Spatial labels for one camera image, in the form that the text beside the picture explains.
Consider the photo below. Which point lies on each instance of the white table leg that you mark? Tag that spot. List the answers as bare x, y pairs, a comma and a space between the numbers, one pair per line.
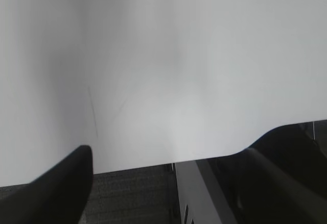
201, 198

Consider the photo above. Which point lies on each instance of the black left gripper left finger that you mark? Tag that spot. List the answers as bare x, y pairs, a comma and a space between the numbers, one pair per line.
58, 196

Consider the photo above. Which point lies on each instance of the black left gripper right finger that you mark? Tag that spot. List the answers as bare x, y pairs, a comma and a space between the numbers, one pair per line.
257, 191

